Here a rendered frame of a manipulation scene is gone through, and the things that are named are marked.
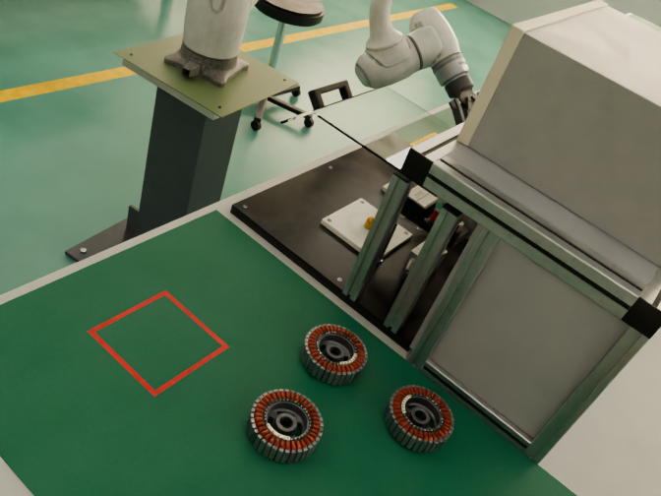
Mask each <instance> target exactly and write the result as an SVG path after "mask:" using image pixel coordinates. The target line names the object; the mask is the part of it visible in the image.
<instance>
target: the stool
mask: <svg viewBox="0 0 661 496"><path fill-rule="evenodd" d="M255 7H256V8H257V9H258V10H259V11H260V12H262V13H263V14H265V15H266V16H268V17H270V18H272V19H274V20H277V21H279V23H278V27H277V30H276V34H275V38H274V42H273V46H272V50H271V54H270V61H269V64H268V65H269V66H271V67H272V68H274V69H275V70H276V66H277V63H278V59H279V55H280V51H281V48H282V45H283V41H284V37H285V34H286V30H287V26H288V25H292V26H298V27H312V26H315V25H317V24H319V23H320V22H321V21H322V20H323V17H324V14H325V8H324V7H323V5H322V3H321V2H320V1H319V0H258V2H257V3H256V4H255ZM285 93H292V95H293V96H298V95H300V94H301V90H300V86H299V85H296V86H294V87H291V88H289V89H287V90H285V91H282V92H280V93H277V94H274V95H272V96H270V97H268V98H265V99H263V100H261V101H259V104H258V107H257V110H256V114H255V117H254V121H252V122H251V127H252V129H253V130H254V131H258V130H260V129H261V127H262V125H261V120H262V117H263V113H264V110H265V106H266V103H267V101H269V102H271V103H273V104H276V105H278V106H280V107H282V108H284V109H286V110H288V111H290V112H293V113H295V114H297V115H299V114H302V113H305V112H307V111H305V110H303V109H301V108H298V107H296V106H294V105H292V104H290V103H288V102H286V101H283V100H281V99H279V98H277V97H276V96H278V95H282V94H285ZM312 117H313V114H309V115H306V116H304V117H303V118H305V119H304V125H305V126H306V127H307V128H310V127H313V126H314V120H313V118H312Z"/></svg>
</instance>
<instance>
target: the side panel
mask: <svg viewBox="0 0 661 496"><path fill-rule="evenodd" d="M648 341H649V338H647V337H646V336H644V335H643V334H641V333H640V332H638V331H637V330H635V329H634V328H632V327H631V326H629V325H628V324H626V323H625V322H623V321H622V320H621V319H620V318H618V317H617V316H615V315H614V314H612V313H611V312H609V311H608V310H606V309H605V308H603V307H602V306H600V305H599V304H597V303H596V302H594V301H593V300H592V299H590V298H589V297H587V296H586V295H584V294H583V293H581V292H580V291H578V290H577V289H575V288H574V287H572V286H571V285H569V284H568V283H566V282H565V281H563V280H562V279H560V278H558V277H557V276H555V275H554V274H552V273H551V272H549V271H548V270H546V269H545V268H543V267H542V266H541V265H539V264H538V263H536V262H535V261H533V260H532V259H530V258H529V257H527V256H526V255H524V254H523V253H521V252H520V251H518V250H517V249H515V248H514V247H512V246H511V245H509V244H508V243H507V242H506V241H504V240H503V239H501V238H500V237H498V236H497V235H495V234H494V233H492V232H491V231H489V230H488V229H487V228H485V227H484V226H483V228H482V229H481V231H480V233H479V235H478V236H477V238H476V240H475V242H474V244H473V245H472V247H471V249H470V251H469V252H468V254H467V256H466V258H465V259H464V261H463V263H462V265H461V266H460V268H459V270H458V272H457V273H456V275H455V277H454V279H453V281H452V282H451V285H450V287H449V288H448V290H447V292H446V294H445V295H444V297H443V299H442V301H441V302H440V304H439V306H438V308H437V310H436V311H435V313H434V315H433V317H432V318H431V320H430V322H429V324H428V325H427V327H426V329H425V331H424V332H423V334H422V336H421V338H420V339H419V341H418V343H417V344H416V346H415V347H414V349H413V351H412V353H411V354H410V356H409V358H408V360H407V361H408V362H409V363H411V364H413V363H414V364H415V365H416V368H417V369H418V370H419V371H421V372H422V373H423V374H424V375H426V376H427V377H428V378H430V379H431V380H432V381H433V382H435V383H436V384H437V385H438V386H440V387H441V388H442V389H443V390H445V391H446V392H447V393H448V394H450V395H451V396H452V397H453V398H455V399H456V400H457V401H459V402H460V403H461V404H463V405H464V406H465V407H466V408H468V409H469V410H470V411H471V412H473V413H474V414H475V415H476V416H478V417H479V418H480V419H482V420H483V421H484V422H485V423H487V424H488V425H489V426H490V427H492V428H493V429H494V430H495V431H497V432H498V433H499V434H500V435H502V436H503V437H504V438H506V439H507V440H508V441H509V442H511V443H512V444H513V445H514V446H516V447H517V448H518V449H519V450H521V451H522V452H523V453H524V454H526V455H527V456H528V457H529V456H531V457H532V458H534V459H533V460H534V461H535V462H536V463H537V464H538V465H539V464H540V462H541V461H542V460H543V459H544V458H545V457H546V456H547V455H548V453H549V452H550V451H551V450H552V449H553V448H554V447H555V446H556V444H557V443H558V442H559V441H560V440H561V439H562V438H563V437H564V435H565V434H566V433H567V432H568V431H569V430H570V429H571V427H572V426H573V425H574V424H575V423H576V422H577V421H578V420H579V418H580V417H581V416H582V415H583V414H584V413H585V412H586V411H587V409H588V408H589V407H590V406H591V405H592V404H593V403H594V402H595V401H596V399H597V398H598V397H599V396H600V395H601V394H602V393H603V392H604V390H605V389H606V388H607V387H608V386H609V385H610V384H611V383H612V381H613V380H614V379H615V378H616V377H617V376H618V375H619V374H620V372H621V371H622V370H623V369H624V368H625V367H626V366H627V365H628V363H629V362H630V361H631V360H632V359H633V358H634V357H635V355H636V354H637V353H638V352H639V351H640V350H641V349H642V348H643V346H644V345H645V344H646V343H647V342H648Z"/></svg>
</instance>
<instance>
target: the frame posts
mask: <svg viewBox="0 0 661 496"><path fill-rule="evenodd" d="M413 184H414V182H413V181H412V180H410V179H409V178H408V177H406V176H405V175H403V174H402V173H400V172H399V171H396V172H394V173H393V176H392V178H391V182H390V184H389V186H388V189H387V191H386V193H385V196H384V197H383V199H382V202H381V204H380V206H379V209H378V211H377V213H376V216H375V218H374V220H373V222H372V225H371V227H370V229H369V232H368V234H367V236H366V239H365V241H364V243H363V246H362V248H361V250H360V253H359V255H358V257H357V260H356V262H355V264H354V267H353V269H352V271H351V273H350V276H349V278H348V280H347V283H346V285H345V287H344V290H343V292H342V293H344V294H345V295H348V294H349V295H350V299H351V300H352V301H355V300H357V299H358V297H361V296H362V295H363V293H364V291H365V289H366V287H367V284H368V282H369V280H370V278H371V276H372V273H373V271H374V269H375V268H376V266H377V264H378V261H379V259H380V257H381V255H382V253H383V251H384V248H385V246H386V244H387V242H388V240H389V237H390V235H391V232H392V230H393V228H394V225H395V223H396V221H397V219H398V217H399V215H400V212H401V210H402V208H403V206H404V204H405V201H406V199H407V197H408V195H409V193H410V191H411V188H412V186H413ZM463 215H464V213H462V212H461V211H459V210H458V209H456V208H455V207H453V206H452V205H450V204H449V203H446V204H444V205H443V207H442V209H441V211H440V213H439V215H438V217H437V218H436V220H435V222H434V224H433V226H432V228H431V230H430V232H429V234H428V236H427V238H426V240H425V242H424V244H423V246H422V248H421V250H420V252H419V254H418V256H417V258H416V260H415V262H414V264H413V266H412V268H411V270H410V272H409V274H408V276H407V278H406V280H405V282H404V284H403V286H402V288H401V290H400V292H399V294H398V296H397V298H396V300H395V302H394V303H393V305H392V307H391V310H390V312H389V314H388V315H387V317H386V319H385V321H384V326H386V327H387V328H388V327H391V331H392V332H393V333H395V334H396V333H397V332H398V331H399V329H402V328H403V327H404V325H405V323H406V321H407V319H408V317H409V316H410V314H411V312H412V310H413V308H414V306H415V304H416V302H417V301H418V299H419V297H420V295H421V293H422V291H423V289H424V288H425V286H426V284H427V282H428V280H429V278H430V276H431V274H432V273H433V271H434V269H435V268H436V266H437V264H438V262H439V261H440V259H441V257H442V255H443V253H444V251H445V249H446V247H447V246H448V244H449V242H450V240H451V237H452V235H453V234H454V232H455V230H456V228H457V226H458V224H459V222H460V220H461V219H462V217H463Z"/></svg>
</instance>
